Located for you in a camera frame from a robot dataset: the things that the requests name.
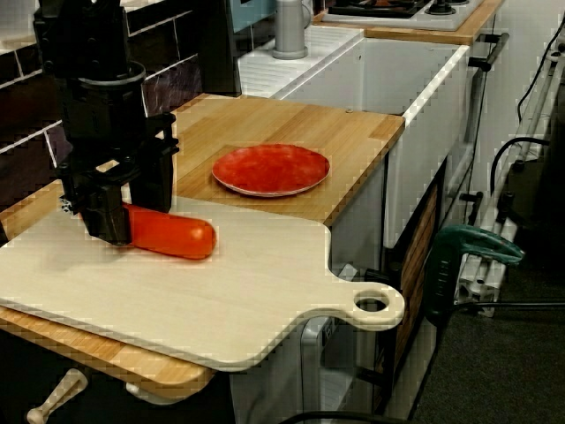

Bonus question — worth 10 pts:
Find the thick black cable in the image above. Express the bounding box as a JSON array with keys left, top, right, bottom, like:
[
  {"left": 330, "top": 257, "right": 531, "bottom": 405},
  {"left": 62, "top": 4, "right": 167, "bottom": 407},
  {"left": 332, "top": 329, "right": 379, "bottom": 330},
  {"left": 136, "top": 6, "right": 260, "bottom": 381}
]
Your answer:
[{"left": 489, "top": 136, "right": 553, "bottom": 208}]

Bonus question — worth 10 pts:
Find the black stove burner grate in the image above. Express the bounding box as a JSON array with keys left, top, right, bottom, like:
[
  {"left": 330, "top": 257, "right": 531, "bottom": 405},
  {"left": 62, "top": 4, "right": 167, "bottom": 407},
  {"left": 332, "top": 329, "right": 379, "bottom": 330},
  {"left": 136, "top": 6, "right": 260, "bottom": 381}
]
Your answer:
[{"left": 328, "top": 0, "right": 433, "bottom": 19}]

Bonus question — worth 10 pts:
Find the red round plate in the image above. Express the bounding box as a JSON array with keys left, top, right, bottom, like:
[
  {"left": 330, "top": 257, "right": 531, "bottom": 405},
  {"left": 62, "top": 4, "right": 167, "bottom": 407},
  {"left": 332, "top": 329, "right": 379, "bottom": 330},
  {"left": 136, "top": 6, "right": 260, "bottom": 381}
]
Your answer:
[{"left": 210, "top": 143, "right": 331, "bottom": 199}]

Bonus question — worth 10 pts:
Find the light wooden cutting board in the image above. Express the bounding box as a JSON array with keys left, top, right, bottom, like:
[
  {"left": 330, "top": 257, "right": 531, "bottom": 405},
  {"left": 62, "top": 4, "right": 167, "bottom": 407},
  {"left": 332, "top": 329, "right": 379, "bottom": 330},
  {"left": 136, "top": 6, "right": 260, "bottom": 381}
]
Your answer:
[{"left": 0, "top": 184, "right": 406, "bottom": 371}]

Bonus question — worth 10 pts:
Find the long red pepper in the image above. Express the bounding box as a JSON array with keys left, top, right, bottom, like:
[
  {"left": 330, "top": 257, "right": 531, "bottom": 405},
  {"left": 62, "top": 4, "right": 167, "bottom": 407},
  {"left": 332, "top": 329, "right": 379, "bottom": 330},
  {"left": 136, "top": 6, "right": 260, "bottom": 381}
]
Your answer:
[{"left": 121, "top": 202, "right": 217, "bottom": 261}]

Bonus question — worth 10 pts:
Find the grey toy faucet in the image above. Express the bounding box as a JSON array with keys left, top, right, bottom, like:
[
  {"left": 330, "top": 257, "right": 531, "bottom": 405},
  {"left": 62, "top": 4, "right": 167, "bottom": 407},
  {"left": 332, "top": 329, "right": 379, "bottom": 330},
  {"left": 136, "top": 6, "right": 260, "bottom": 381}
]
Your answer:
[{"left": 271, "top": 0, "right": 313, "bottom": 60}]

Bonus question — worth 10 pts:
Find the thin black cable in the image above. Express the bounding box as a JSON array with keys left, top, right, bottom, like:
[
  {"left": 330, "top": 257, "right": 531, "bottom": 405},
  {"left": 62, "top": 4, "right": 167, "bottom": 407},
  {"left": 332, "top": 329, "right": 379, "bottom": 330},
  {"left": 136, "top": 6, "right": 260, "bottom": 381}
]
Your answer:
[{"left": 516, "top": 26, "right": 565, "bottom": 116}]

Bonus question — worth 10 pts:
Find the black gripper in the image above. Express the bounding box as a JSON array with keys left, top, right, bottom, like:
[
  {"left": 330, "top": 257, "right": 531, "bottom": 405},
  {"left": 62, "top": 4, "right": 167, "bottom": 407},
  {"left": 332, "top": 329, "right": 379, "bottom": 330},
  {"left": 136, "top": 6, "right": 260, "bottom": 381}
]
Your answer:
[{"left": 55, "top": 77, "right": 180, "bottom": 247}]

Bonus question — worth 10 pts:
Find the grey toy stove top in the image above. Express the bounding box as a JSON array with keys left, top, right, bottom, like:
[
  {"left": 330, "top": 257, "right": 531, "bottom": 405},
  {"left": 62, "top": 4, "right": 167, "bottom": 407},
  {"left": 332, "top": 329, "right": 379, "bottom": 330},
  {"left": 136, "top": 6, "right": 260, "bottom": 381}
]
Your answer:
[{"left": 320, "top": 0, "right": 486, "bottom": 32}]

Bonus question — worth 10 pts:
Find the brown slatted door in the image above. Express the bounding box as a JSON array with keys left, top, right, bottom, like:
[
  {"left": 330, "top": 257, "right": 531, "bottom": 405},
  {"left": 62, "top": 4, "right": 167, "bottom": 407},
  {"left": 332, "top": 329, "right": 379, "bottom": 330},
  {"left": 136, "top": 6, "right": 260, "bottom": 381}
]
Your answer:
[{"left": 392, "top": 183, "right": 442, "bottom": 367}]

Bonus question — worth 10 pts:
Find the white metal stand frame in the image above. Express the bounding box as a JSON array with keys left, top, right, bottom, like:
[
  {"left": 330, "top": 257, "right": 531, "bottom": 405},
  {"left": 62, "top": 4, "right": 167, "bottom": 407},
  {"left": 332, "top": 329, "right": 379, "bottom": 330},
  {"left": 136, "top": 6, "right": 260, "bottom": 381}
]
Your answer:
[{"left": 456, "top": 42, "right": 565, "bottom": 319}]

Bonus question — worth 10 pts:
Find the grey toy ice dispenser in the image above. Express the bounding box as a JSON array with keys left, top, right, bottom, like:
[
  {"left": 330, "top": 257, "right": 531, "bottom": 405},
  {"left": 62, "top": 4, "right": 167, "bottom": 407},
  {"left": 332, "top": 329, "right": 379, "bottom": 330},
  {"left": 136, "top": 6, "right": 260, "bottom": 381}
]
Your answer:
[{"left": 299, "top": 315, "right": 336, "bottom": 412}]

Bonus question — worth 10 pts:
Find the white toy sink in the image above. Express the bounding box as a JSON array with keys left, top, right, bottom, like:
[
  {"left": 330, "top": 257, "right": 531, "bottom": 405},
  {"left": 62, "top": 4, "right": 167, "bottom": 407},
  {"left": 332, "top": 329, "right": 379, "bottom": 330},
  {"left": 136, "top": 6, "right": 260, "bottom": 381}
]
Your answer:
[{"left": 237, "top": 24, "right": 471, "bottom": 248}]

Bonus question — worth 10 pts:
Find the beige wooden clamp handle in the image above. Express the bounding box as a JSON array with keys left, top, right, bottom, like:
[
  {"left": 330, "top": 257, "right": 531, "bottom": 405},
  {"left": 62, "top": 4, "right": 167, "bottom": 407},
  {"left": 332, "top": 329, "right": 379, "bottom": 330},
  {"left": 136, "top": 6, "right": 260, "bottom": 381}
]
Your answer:
[{"left": 26, "top": 368, "right": 87, "bottom": 424}]

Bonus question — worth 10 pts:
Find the black cabinet handle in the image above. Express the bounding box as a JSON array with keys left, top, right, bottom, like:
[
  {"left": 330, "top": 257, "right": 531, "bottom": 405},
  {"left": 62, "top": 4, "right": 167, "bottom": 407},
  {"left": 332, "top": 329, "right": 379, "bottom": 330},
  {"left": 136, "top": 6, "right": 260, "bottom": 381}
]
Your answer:
[
  {"left": 468, "top": 33, "right": 511, "bottom": 72},
  {"left": 458, "top": 192, "right": 485, "bottom": 226}
]

